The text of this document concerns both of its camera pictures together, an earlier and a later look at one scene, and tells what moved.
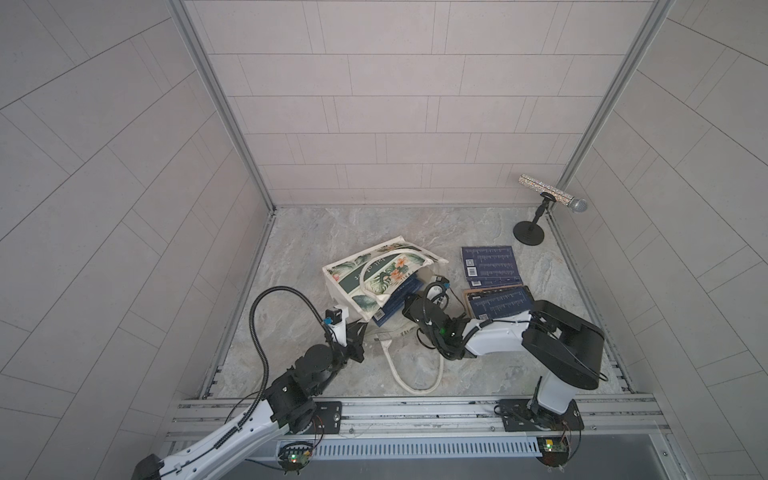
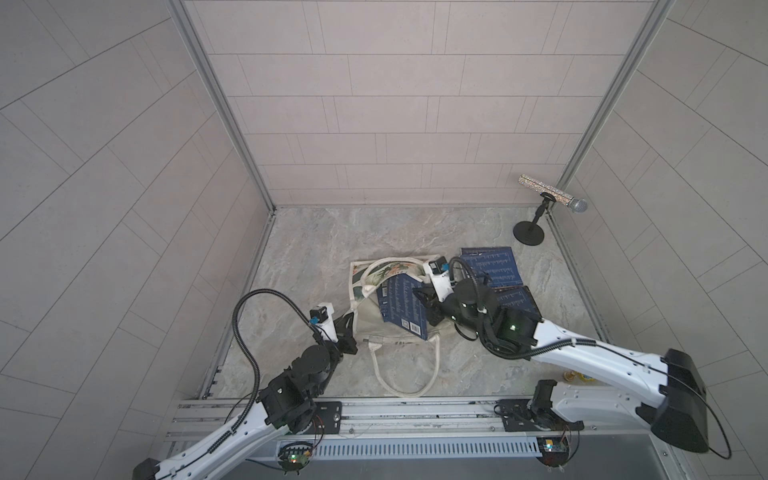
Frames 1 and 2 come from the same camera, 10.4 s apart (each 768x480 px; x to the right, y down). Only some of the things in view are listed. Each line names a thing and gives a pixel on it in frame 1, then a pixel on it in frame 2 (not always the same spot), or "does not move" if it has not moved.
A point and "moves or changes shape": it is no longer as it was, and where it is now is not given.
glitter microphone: [576, 204] does not move
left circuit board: [294, 456] does not move
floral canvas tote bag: [364, 281] moves or changes shape
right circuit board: [555, 450] does not move
